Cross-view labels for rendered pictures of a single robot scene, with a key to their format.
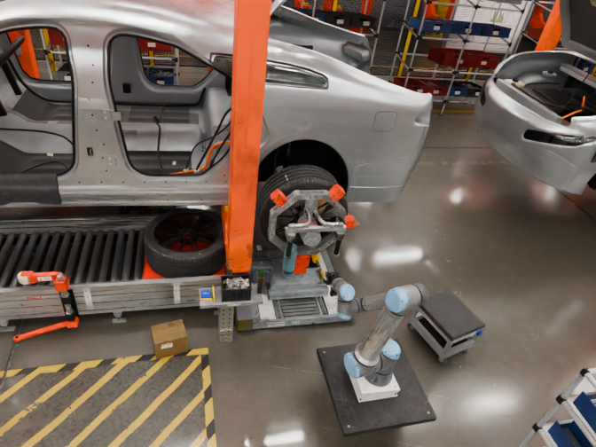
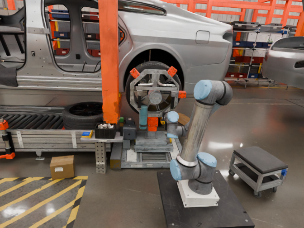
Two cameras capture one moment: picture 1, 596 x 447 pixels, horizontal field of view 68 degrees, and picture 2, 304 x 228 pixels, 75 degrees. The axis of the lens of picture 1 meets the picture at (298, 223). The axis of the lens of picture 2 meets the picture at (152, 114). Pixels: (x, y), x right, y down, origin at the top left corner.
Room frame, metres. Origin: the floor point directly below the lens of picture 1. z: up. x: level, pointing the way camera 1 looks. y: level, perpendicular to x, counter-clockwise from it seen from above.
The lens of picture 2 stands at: (0.41, -0.49, 1.46)
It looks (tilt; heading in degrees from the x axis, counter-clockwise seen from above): 21 degrees down; 12
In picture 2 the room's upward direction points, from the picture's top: 3 degrees clockwise
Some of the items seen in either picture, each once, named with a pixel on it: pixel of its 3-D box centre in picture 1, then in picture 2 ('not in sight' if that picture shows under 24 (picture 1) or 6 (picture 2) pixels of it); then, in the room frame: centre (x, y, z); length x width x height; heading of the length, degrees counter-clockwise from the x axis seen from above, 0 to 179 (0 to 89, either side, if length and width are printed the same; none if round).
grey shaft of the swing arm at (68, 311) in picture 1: (66, 301); (6, 139); (1.99, 1.49, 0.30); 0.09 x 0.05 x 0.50; 107
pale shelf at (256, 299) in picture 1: (231, 295); (102, 136); (2.14, 0.39, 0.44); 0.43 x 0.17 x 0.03; 107
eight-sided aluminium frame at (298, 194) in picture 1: (306, 223); (154, 93); (2.54, -0.06, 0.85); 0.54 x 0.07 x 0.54; 107
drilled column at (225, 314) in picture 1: (225, 317); (101, 154); (2.13, 0.42, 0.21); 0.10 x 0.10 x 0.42; 17
